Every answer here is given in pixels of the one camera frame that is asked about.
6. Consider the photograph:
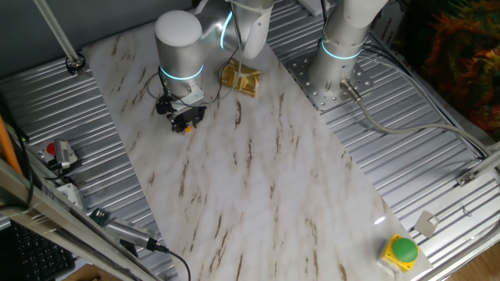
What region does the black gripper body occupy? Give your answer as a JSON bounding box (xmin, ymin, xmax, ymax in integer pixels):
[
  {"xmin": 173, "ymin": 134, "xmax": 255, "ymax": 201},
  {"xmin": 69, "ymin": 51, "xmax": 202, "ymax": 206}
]
[{"xmin": 168, "ymin": 105, "xmax": 207, "ymax": 125}]

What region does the gold foil package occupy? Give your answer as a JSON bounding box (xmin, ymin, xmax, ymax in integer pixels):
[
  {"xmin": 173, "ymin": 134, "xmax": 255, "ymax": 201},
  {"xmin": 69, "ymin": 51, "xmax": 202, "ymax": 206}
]
[{"xmin": 220, "ymin": 58, "xmax": 262, "ymax": 98}]

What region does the white marble pattern mat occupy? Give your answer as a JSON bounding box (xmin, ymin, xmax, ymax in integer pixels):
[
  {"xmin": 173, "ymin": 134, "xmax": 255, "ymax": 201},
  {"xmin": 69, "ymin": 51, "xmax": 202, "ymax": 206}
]
[{"xmin": 81, "ymin": 15, "xmax": 434, "ymax": 281}]

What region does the small silver clamp device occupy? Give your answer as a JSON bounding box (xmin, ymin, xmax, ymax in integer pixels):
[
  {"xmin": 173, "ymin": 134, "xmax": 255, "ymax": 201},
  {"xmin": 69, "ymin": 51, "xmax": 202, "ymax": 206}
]
[{"xmin": 48, "ymin": 138, "xmax": 81, "ymax": 171}]

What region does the white grey socket box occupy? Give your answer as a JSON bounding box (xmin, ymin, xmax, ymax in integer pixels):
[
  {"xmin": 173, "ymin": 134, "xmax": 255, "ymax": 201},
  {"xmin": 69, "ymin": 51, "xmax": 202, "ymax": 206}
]
[{"xmin": 56, "ymin": 183, "xmax": 85, "ymax": 210}]

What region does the red emergency stop button box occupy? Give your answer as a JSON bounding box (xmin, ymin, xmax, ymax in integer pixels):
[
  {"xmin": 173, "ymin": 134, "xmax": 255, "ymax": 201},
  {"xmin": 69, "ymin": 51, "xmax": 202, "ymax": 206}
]
[{"xmin": 38, "ymin": 142, "xmax": 58, "ymax": 161}]

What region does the thin aluminium pole with foot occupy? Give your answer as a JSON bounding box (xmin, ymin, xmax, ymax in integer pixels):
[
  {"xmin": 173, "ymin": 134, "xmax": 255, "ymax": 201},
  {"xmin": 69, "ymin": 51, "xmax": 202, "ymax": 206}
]
[{"xmin": 33, "ymin": 0, "xmax": 87, "ymax": 75}]

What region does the white plastic block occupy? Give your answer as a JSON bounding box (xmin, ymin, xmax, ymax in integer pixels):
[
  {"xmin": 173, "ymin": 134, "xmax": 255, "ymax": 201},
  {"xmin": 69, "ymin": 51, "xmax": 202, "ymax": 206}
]
[{"xmin": 298, "ymin": 0, "xmax": 333, "ymax": 17}]

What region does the orange pole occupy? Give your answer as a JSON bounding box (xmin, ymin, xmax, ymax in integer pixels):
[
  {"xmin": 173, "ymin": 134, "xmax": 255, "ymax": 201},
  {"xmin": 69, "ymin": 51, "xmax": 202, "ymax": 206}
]
[{"xmin": 0, "ymin": 115, "xmax": 23, "ymax": 176}]

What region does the black keyboard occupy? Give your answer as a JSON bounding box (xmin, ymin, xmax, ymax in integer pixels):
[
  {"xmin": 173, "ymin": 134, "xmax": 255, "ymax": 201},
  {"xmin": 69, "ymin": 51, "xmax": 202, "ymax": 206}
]
[{"xmin": 7, "ymin": 220, "xmax": 77, "ymax": 281}]

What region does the yellow box green button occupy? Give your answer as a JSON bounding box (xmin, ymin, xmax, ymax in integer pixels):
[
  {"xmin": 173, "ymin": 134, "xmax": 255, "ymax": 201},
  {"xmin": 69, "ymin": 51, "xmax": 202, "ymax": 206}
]
[{"xmin": 377, "ymin": 233, "xmax": 421, "ymax": 273}]

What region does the small grey metal plate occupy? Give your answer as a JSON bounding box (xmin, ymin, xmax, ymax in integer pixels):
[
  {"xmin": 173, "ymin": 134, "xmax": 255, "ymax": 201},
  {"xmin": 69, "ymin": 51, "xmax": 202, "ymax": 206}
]
[{"xmin": 413, "ymin": 210, "xmax": 441, "ymax": 239}]

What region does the colourful orange green cloth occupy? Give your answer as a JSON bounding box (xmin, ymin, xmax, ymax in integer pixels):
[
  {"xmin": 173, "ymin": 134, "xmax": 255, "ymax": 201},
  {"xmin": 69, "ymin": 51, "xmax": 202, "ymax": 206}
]
[{"xmin": 394, "ymin": 0, "xmax": 500, "ymax": 141}]

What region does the wrist camera with silver bracket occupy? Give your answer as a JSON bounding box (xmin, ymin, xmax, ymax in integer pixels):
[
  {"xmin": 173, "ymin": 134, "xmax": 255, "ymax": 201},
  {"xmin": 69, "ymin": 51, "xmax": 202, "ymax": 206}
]
[{"xmin": 155, "ymin": 85, "xmax": 206, "ymax": 117}]

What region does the silver ribbed camera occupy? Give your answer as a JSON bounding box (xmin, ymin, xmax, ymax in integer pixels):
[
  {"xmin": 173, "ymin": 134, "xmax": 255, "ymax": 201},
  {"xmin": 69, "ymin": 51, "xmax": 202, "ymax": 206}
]
[{"xmin": 103, "ymin": 217, "xmax": 169, "ymax": 254}]

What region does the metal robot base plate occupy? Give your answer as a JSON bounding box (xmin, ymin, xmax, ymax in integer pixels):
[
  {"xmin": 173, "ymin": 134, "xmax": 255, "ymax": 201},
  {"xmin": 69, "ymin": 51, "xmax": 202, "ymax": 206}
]
[{"xmin": 284, "ymin": 50, "xmax": 374, "ymax": 114}]

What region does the black camera cable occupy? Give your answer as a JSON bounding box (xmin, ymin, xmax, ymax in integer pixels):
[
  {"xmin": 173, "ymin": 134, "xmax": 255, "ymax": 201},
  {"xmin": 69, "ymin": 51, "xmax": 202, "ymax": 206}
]
[{"xmin": 155, "ymin": 244, "xmax": 192, "ymax": 281}]

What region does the aluminium frame beam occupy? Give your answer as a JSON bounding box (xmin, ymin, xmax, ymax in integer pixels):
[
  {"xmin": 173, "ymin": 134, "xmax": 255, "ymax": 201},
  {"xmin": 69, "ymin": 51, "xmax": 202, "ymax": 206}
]
[{"xmin": 0, "ymin": 158, "xmax": 157, "ymax": 281}]

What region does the grey base cable with connector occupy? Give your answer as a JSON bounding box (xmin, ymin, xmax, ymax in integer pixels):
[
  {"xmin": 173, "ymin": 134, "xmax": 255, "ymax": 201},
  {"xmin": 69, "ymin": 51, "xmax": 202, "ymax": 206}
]
[{"xmin": 340, "ymin": 79, "xmax": 493, "ymax": 155}]

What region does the black base cable bundle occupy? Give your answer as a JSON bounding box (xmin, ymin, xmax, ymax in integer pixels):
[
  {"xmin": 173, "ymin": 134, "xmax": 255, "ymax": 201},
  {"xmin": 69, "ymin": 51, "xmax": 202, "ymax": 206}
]
[{"xmin": 316, "ymin": 0, "xmax": 329, "ymax": 42}]

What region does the white cable bundle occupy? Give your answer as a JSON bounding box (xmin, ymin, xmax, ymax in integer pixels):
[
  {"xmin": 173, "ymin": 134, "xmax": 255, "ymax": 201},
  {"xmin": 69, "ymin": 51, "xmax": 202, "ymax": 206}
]
[{"xmin": 361, "ymin": 41, "xmax": 500, "ymax": 159}]

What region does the metal corner bracket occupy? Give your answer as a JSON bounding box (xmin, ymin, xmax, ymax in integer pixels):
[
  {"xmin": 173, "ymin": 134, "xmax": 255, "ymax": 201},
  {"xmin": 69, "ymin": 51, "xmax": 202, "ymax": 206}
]
[{"xmin": 455, "ymin": 169, "xmax": 478, "ymax": 187}]

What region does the short aluminium frame bar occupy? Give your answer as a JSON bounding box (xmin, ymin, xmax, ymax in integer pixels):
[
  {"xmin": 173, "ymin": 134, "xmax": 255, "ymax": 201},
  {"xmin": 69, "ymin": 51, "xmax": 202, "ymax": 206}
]
[{"xmin": 470, "ymin": 140, "xmax": 500, "ymax": 176}]

